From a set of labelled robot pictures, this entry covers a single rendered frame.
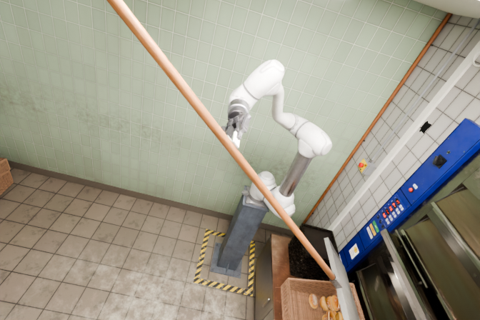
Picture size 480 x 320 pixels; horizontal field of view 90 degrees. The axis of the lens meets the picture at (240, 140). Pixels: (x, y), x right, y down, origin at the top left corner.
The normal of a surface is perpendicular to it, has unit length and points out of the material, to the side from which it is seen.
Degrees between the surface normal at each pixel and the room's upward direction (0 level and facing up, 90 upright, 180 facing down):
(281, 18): 90
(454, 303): 70
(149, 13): 90
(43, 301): 0
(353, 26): 90
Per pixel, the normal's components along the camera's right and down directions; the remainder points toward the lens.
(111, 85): -0.07, 0.55
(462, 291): -0.81, -0.52
